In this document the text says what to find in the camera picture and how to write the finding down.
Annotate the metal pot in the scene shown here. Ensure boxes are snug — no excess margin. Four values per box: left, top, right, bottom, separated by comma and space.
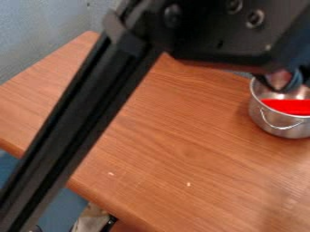
249, 79, 310, 139

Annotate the red plastic block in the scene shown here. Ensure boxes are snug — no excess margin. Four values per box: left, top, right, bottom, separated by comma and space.
262, 99, 310, 116

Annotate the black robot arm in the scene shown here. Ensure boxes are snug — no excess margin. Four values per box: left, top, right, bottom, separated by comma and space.
0, 0, 310, 232

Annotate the crumpled beige cloth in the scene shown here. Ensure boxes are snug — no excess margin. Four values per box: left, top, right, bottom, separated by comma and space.
71, 202, 110, 232

